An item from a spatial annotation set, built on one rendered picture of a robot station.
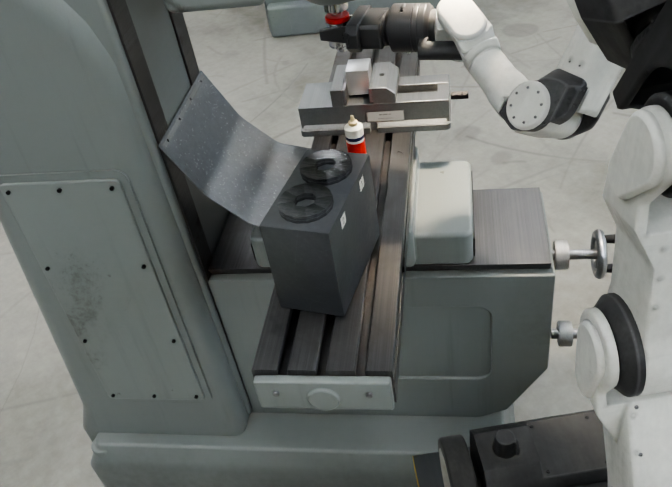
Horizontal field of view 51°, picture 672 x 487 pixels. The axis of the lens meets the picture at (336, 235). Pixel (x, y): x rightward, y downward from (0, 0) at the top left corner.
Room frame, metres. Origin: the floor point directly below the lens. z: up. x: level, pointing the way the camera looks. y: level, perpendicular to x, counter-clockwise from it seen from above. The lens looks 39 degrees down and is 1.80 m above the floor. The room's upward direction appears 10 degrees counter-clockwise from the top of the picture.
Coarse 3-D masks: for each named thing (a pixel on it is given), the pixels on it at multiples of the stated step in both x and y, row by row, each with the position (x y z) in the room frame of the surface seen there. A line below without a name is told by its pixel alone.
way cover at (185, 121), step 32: (192, 96) 1.44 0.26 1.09; (224, 128) 1.44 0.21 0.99; (256, 128) 1.52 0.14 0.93; (192, 160) 1.28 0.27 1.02; (224, 160) 1.35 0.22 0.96; (256, 160) 1.41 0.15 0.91; (288, 160) 1.44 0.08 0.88; (224, 192) 1.26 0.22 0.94; (256, 192) 1.30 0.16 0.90; (256, 224) 1.20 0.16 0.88
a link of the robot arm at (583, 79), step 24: (576, 48) 0.96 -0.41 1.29; (552, 72) 0.96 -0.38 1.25; (576, 72) 0.94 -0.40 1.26; (600, 72) 0.92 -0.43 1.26; (528, 96) 0.95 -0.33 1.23; (552, 96) 0.93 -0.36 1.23; (576, 96) 0.91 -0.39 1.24; (600, 96) 0.92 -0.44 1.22; (528, 120) 0.93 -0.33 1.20; (552, 120) 0.90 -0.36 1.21
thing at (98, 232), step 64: (0, 0) 1.25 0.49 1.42; (64, 0) 1.25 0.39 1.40; (128, 0) 1.32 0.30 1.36; (0, 64) 1.26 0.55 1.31; (64, 64) 1.23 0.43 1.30; (128, 64) 1.24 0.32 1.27; (192, 64) 1.51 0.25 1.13; (0, 128) 1.28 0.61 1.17; (64, 128) 1.24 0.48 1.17; (128, 128) 1.22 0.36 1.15; (0, 192) 1.28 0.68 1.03; (64, 192) 1.24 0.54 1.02; (128, 192) 1.21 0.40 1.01; (192, 192) 1.32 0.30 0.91; (64, 256) 1.25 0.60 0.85; (128, 256) 1.22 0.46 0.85; (192, 256) 1.23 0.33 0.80; (64, 320) 1.27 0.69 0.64; (128, 320) 1.23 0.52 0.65; (192, 320) 1.20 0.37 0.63; (128, 384) 1.24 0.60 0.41; (192, 384) 1.20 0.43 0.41
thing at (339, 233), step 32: (320, 160) 1.02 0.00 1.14; (352, 160) 1.02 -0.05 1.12; (288, 192) 0.94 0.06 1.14; (320, 192) 0.92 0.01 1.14; (352, 192) 0.94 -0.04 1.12; (288, 224) 0.87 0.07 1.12; (320, 224) 0.86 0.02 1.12; (352, 224) 0.92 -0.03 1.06; (288, 256) 0.87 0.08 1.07; (320, 256) 0.84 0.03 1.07; (352, 256) 0.90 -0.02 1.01; (288, 288) 0.87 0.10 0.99; (320, 288) 0.85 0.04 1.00; (352, 288) 0.88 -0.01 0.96
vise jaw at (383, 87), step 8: (376, 64) 1.51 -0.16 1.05; (384, 64) 1.50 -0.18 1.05; (392, 64) 1.51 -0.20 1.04; (376, 72) 1.47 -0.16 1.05; (384, 72) 1.47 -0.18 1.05; (392, 72) 1.47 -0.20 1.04; (376, 80) 1.43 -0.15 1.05; (384, 80) 1.43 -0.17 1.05; (392, 80) 1.44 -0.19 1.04; (368, 88) 1.41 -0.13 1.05; (376, 88) 1.40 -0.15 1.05; (384, 88) 1.40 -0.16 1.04; (392, 88) 1.40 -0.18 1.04; (376, 96) 1.40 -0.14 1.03; (384, 96) 1.40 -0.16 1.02; (392, 96) 1.39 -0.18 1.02
